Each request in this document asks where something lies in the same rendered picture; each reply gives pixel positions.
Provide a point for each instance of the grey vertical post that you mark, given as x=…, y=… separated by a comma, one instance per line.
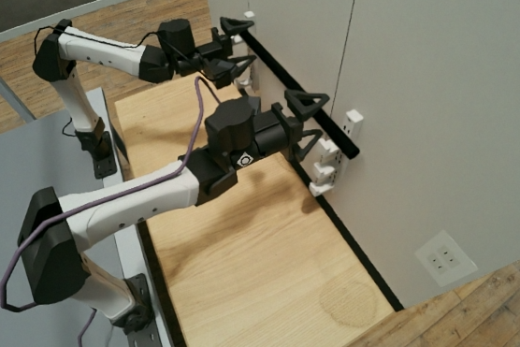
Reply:
x=15, y=102

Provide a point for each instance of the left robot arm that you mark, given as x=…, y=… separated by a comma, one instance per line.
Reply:
x=146, y=63

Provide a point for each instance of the black metal bar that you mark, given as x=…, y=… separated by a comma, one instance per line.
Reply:
x=321, y=117

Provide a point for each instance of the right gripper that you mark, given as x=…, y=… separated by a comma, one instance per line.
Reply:
x=284, y=136

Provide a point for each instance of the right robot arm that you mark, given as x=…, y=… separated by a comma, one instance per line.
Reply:
x=56, y=270

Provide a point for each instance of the light grey wall panel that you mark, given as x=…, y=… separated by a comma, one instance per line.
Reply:
x=432, y=201

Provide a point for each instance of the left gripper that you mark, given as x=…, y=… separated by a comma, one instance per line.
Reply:
x=225, y=41

